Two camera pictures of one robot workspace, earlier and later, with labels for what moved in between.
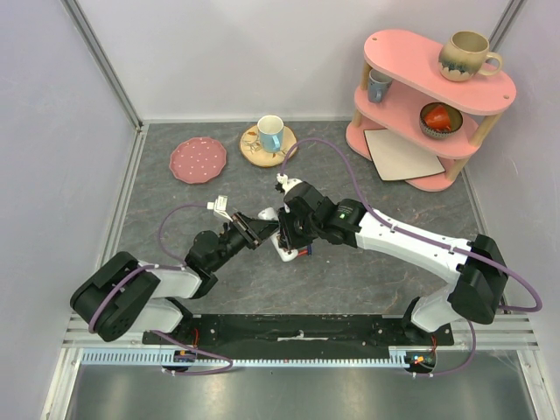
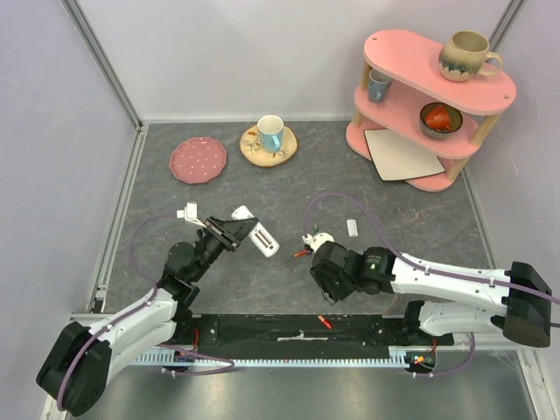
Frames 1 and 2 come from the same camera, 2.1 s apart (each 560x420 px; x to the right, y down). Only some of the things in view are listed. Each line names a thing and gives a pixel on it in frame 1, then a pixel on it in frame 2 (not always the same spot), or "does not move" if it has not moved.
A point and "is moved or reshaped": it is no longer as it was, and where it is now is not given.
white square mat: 395,160 does not move
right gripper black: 286,225 -> 320,280
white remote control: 270,213 is moved or reshaped
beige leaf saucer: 251,148 does not move
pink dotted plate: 198,159 does not move
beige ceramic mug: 465,56 does not move
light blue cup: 270,129 does not move
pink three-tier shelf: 414,124 does not move
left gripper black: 254,231 -> 229,232
